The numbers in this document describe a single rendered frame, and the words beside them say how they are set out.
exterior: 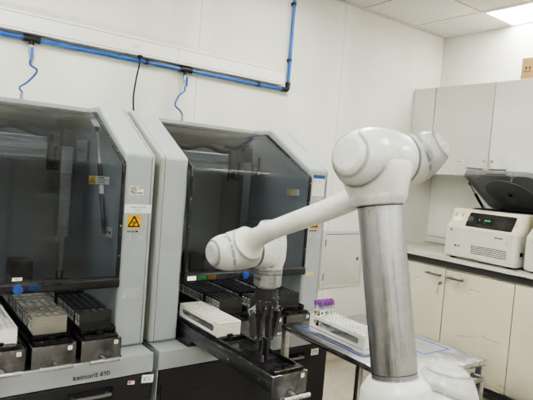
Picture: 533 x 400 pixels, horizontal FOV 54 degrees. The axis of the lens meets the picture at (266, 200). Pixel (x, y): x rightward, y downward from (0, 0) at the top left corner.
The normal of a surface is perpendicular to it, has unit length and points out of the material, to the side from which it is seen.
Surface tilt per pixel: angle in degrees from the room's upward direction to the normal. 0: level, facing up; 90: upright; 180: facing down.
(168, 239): 90
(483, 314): 90
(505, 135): 90
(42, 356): 90
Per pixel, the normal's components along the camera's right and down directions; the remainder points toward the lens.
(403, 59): 0.59, 0.09
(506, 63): -0.80, -0.04
